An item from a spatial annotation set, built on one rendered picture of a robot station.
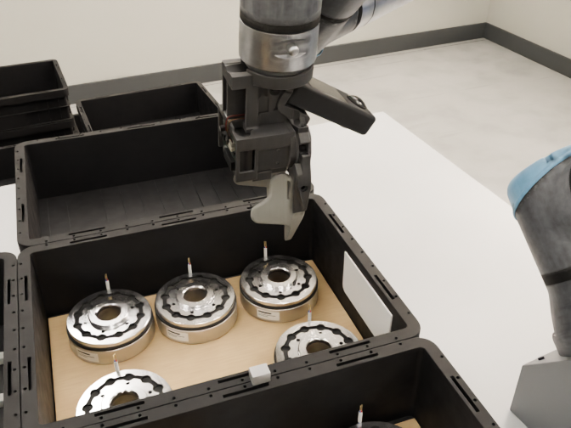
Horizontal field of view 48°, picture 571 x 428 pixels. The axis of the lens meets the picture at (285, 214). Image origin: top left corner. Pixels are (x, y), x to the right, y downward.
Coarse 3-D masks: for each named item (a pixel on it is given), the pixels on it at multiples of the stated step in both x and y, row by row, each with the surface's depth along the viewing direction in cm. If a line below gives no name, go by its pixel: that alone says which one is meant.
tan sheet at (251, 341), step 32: (320, 288) 89; (64, 320) 83; (256, 320) 83; (320, 320) 83; (64, 352) 79; (160, 352) 79; (192, 352) 79; (224, 352) 79; (256, 352) 79; (64, 384) 75; (192, 384) 75; (64, 416) 71
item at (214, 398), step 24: (336, 360) 64; (360, 360) 64; (384, 360) 65; (432, 360) 64; (264, 384) 62; (288, 384) 62; (456, 384) 63; (168, 408) 59; (192, 408) 59; (480, 408) 59
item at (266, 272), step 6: (276, 264) 87; (282, 264) 87; (264, 270) 86; (270, 270) 86; (276, 270) 87; (282, 270) 87; (288, 270) 86; (294, 270) 86; (264, 276) 85; (294, 276) 85; (264, 282) 84; (270, 282) 84; (282, 282) 84; (288, 282) 84; (294, 282) 84; (270, 288) 84; (276, 288) 83; (282, 288) 84
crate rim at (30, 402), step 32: (160, 224) 84; (192, 224) 85; (32, 256) 79; (384, 288) 75; (32, 320) 69; (416, 320) 69; (32, 352) 65; (320, 352) 65; (352, 352) 65; (32, 384) 62; (224, 384) 62; (32, 416) 58; (96, 416) 59
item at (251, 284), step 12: (252, 264) 88; (264, 264) 88; (288, 264) 88; (300, 264) 88; (240, 276) 86; (252, 276) 86; (300, 276) 86; (312, 276) 86; (252, 288) 84; (264, 288) 84; (288, 288) 84; (300, 288) 84; (312, 288) 84; (252, 300) 83; (264, 300) 82; (276, 300) 82; (288, 300) 82; (300, 300) 82
